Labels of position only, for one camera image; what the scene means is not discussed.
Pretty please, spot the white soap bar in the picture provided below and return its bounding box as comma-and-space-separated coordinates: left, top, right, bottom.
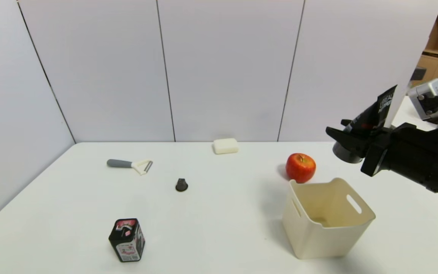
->
213, 138, 239, 155

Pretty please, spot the black L'Oreal cosmetic tube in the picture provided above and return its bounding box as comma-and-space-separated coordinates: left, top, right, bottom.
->
332, 85, 398, 164

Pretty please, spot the black tin with pink print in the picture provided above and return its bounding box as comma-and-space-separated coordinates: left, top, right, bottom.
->
108, 218, 146, 263

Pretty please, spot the grey handled white peeler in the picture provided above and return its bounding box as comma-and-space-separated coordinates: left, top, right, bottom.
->
106, 159, 153, 176

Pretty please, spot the cream plastic storage box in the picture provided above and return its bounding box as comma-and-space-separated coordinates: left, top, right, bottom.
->
282, 177, 376, 260

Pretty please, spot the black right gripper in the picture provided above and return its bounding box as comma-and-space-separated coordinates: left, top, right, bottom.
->
325, 119, 438, 192

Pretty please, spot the red apple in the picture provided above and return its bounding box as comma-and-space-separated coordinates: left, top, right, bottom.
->
286, 153, 317, 183

